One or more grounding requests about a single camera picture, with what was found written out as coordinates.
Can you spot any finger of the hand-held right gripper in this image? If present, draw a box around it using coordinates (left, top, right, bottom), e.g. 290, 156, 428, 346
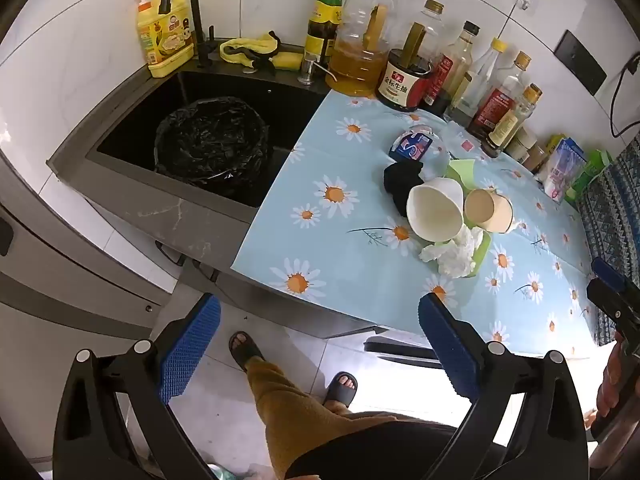
591, 257, 630, 290
586, 279, 640, 342

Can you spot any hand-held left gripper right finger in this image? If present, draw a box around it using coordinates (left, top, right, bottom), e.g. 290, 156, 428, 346
417, 294, 598, 480

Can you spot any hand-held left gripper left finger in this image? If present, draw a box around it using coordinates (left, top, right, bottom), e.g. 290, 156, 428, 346
52, 292, 223, 480

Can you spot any white tissue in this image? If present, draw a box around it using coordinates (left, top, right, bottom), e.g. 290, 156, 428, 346
419, 225, 487, 277

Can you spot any green plastic tray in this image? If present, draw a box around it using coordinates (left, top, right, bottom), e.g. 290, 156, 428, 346
422, 230, 492, 278

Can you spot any beige paper cup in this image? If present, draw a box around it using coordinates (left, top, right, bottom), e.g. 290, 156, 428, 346
463, 187, 514, 234

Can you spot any white paper cup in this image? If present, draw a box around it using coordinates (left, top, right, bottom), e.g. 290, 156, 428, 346
406, 176, 467, 242

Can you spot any black cloth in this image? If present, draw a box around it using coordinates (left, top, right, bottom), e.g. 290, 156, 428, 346
383, 160, 426, 217

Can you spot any green plastic cup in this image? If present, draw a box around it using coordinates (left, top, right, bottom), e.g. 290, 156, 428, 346
445, 159, 477, 192

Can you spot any person's right hand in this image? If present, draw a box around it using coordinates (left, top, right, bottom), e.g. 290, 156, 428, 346
595, 332, 640, 423

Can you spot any blue patterned cloth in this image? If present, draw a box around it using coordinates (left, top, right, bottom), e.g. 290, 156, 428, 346
575, 135, 640, 346

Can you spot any dark slipper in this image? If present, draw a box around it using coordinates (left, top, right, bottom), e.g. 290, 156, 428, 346
322, 371, 359, 408
229, 331, 266, 373

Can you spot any green box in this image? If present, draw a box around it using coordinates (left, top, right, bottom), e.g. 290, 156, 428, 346
565, 149, 612, 201

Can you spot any person's dark garment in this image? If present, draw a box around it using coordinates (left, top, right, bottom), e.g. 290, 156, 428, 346
287, 409, 506, 480

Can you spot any person's brown trouser leg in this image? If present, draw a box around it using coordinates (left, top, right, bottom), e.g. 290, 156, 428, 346
245, 357, 451, 480

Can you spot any grey cabinet drawer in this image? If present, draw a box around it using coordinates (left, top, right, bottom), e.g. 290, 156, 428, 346
0, 195, 173, 341

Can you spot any brown spice jar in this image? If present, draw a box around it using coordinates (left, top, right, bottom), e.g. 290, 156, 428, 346
525, 142, 551, 173

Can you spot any daisy print tablecloth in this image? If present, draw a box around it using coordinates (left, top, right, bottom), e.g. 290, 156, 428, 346
235, 92, 608, 358

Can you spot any yellow-green packet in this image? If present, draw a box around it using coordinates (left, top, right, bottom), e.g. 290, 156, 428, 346
542, 134, 568, 158

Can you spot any white-lidded spice jar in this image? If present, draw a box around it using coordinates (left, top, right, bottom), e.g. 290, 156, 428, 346
505, 127, 538, 162

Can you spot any small bottle with yellow label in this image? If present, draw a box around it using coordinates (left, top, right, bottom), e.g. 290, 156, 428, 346
482, 83, 543, 157

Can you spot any yellow-capped bottle with red label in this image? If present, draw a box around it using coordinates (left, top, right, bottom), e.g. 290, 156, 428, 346
467, 51, 532, 141

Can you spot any black kitchen sink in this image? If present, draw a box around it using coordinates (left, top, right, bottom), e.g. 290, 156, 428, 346
85, 71, 331, 209

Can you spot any clear bottle with yellow cap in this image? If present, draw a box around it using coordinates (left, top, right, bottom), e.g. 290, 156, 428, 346
457, 37, 508, 126

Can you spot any black-capped glass bottle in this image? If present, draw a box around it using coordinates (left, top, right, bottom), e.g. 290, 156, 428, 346
445, 21, 481, 121

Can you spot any gold-capped bottle with red label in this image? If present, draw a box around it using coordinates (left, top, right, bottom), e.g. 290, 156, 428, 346
420, 0, 463, 116

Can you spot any dark soy sauce jug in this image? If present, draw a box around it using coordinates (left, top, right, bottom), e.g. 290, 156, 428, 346
375, 22, 435, 112

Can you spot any yellow sponge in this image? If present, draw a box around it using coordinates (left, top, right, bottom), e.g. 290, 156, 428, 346
272, 51, 304, 72

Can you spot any metal soap dispenser pump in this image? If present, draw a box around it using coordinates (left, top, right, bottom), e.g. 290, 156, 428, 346
299, 51, 333, 85

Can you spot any large cooking oil jug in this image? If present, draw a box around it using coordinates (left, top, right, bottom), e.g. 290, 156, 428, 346
326, 0, 397, 97

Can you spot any yellow cleaning cloth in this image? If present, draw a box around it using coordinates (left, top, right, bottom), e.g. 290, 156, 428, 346
219, 31, 282, 67

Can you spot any yellow dish soap bottle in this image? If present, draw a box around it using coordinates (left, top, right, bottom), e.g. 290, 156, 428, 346
135, 0, 197, 79

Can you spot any black sink faucet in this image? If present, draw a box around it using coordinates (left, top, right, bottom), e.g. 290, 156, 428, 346
159, 0, 217, 68

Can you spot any dark bottle with green label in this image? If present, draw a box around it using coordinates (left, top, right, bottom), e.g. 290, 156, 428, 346
305, 0, 345, 68

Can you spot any black power cable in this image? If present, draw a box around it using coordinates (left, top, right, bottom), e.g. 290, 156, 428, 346
607, 52, 640, 138

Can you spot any black wall socket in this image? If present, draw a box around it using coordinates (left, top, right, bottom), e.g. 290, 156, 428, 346
554, 30, 607, 96

